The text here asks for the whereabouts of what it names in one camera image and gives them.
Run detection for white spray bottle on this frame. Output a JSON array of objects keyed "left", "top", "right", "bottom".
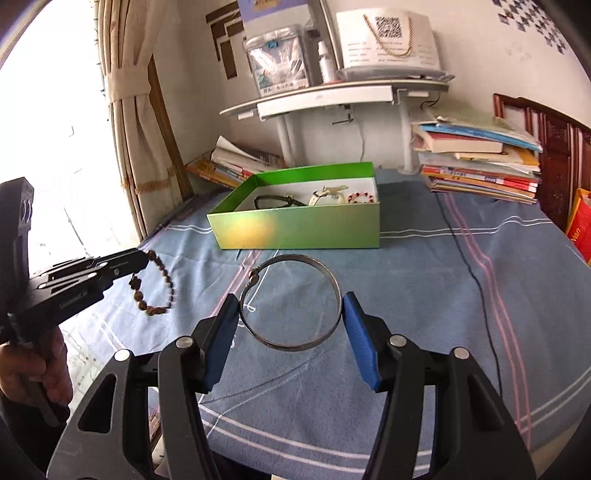
[{"left": 316, "top": 41, "right": 337, "bottom": 85}]

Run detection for clear marker pen box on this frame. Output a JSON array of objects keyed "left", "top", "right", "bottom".
[{"left": 245, "top": 25, "right": 311, "bottom": 97}]

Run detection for white paper bag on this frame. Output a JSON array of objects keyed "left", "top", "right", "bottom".
[{"left": 335, "top": 8, "right": 441, "bottom": 70}]

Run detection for grey metal pole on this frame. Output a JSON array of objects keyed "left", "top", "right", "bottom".
[{"left": 310, "top": 0, "right": 338, "bottom": 47}]

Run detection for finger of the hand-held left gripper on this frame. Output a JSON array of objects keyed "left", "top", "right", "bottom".
[
  {"left": 90, "top": 265, "right": 148, "bottom": 294},
  {"left": 88, "top": 248, "right": 151, "bottom": 278}
]

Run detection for leaning pile of books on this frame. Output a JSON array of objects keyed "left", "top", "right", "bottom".
[{"left": 185, "top": 135, "right": 287, "bottom": 190}]

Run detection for checkered wall stickers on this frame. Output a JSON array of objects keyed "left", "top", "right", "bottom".
[{"left": 492, "top": 0, "right": 571, "bottom": 54}]

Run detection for colourful toy box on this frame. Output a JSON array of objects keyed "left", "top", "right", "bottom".
[{"left": 564, "top": 188, "right": 591, "bottom": 266}]

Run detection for green cardboard box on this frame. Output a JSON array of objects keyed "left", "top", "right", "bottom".
[{"left": 206, "top": 161, "right": 382, "bottom": 250}]

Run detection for brown bead bracelet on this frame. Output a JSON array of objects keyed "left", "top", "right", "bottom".
[{"left": 129, "top": 249, "right": 178, "bottom": 317}]

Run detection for black cord bracelet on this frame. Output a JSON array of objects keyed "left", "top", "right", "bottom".
[{"left": 254, "top": 194, "right": 308, "bottom": 210}]

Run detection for black cable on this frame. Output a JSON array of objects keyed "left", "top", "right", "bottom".
[{"left": 434, "top": 189, "right": 504, "bottom": 386}]

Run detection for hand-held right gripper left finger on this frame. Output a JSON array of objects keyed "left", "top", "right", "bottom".
[{"left": 46, "top": 293, "right": 241, "bottom": 480}]

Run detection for purple wall poster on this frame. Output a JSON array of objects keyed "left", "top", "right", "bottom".
[{"left": 238, "top": 0, "right": 319, "bottom": 35}]

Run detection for silver metal bangle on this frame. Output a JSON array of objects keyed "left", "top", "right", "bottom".
[{"left": 239, "top": 254, "right": 343, "bottom": 352}]

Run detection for blue striped bed sheet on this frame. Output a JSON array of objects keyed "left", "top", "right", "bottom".
[{"left": 60, "top": 168, "right": 591, "bottom": 480}]

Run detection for beige curtain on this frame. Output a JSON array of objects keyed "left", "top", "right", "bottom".
[{"left": 95, "top": 0, "right": 195, "bottom": 241}]

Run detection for person's left hand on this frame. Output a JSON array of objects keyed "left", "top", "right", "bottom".
[{"left": 0, "top": 330, "right": 72, "bottom": 407}]

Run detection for grey desk shelf riser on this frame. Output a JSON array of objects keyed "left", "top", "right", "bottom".
[{"left": 219, "top": 76, "right": 451, "bottom": 175}]

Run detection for brown wooden headboard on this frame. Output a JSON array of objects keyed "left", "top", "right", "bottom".
[{"left": 492, "top": 92, "right": 591, "bottom": 232}]

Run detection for tall stack of books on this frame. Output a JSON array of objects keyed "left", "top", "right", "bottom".
[{"left": 410, "top": 113, "right": 543, "bottom": 205}]

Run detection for grey flat pouch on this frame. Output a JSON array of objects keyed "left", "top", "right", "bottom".
[{"left": 336, "top": 64, "right": 455, "bottom": 83}]

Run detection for brown square wall stickers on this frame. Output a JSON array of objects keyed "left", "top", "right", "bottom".
[{"left": 205, "top": 4, "right": 245, "bottom": 80}]

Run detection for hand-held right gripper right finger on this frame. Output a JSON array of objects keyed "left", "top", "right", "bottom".
[{"left": 342, "top": 291, "right": 536, "bottom": 480}]

